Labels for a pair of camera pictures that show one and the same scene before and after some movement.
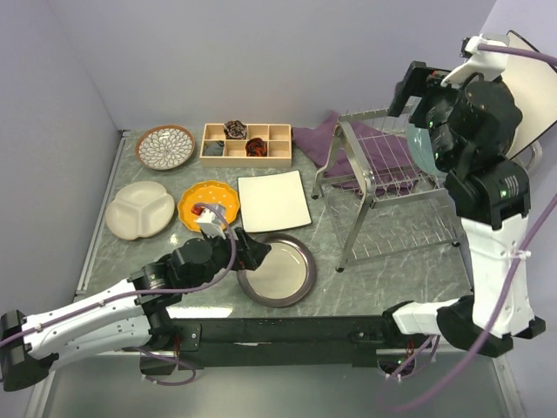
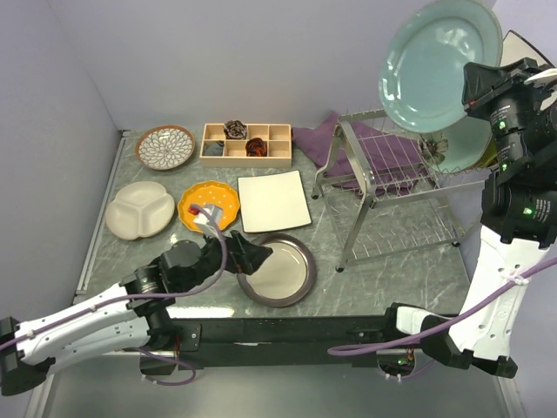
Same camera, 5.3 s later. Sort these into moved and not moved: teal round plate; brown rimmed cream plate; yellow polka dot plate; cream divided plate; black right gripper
Moved: black right gripper; teal round plate
Not moved: cream divided plate; brown rimmed cream plate; yellow polka dot plate
